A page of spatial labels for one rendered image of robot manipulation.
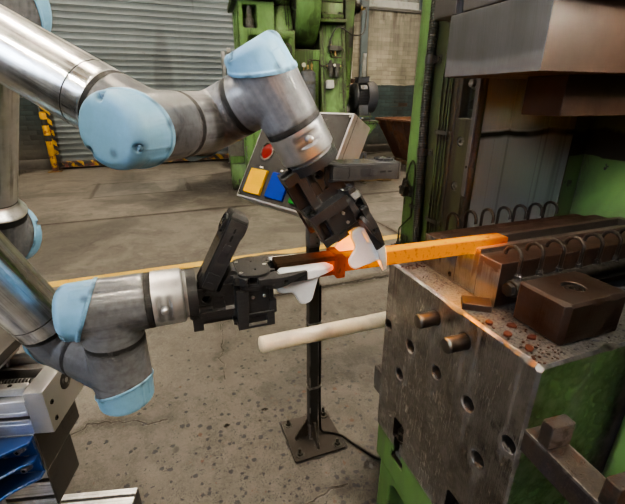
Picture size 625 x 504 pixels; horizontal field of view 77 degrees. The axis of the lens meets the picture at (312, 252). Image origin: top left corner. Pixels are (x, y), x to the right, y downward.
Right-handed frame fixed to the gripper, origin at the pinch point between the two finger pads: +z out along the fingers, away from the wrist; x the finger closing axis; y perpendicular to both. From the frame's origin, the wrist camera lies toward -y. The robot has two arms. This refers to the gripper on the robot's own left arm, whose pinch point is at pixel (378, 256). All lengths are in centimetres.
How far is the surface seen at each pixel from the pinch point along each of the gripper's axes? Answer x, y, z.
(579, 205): -16, -57, 34
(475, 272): 2.5, -13.3, 12.8
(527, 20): 4.3, -31.9, -20.1
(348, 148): -41.4, -17.6, -3.5
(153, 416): -91, 92, 63
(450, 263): -4.0, -12.8, 13.6
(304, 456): -50, 45, 88
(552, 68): 7.8, -30.7, -13.9
